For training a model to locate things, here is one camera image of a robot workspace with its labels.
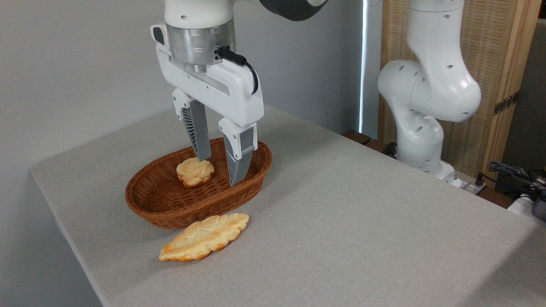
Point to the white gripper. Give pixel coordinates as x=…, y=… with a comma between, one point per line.
x=230, y=91

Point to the small round bread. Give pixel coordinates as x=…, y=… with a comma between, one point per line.
x=194, y=174

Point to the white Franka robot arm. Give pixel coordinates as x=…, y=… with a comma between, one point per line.
x=435, y=85

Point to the long flat bread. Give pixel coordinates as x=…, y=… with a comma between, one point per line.
x=204, y=236

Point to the brown wicker basket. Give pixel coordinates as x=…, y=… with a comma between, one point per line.
x=170, y=204

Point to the white vertical light strip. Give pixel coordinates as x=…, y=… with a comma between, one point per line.
x=363, y=64

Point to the wooden rattan screen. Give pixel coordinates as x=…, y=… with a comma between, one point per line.
x=495, y=51

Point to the metal screen hinge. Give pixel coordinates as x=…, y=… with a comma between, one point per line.
x=506, y=102

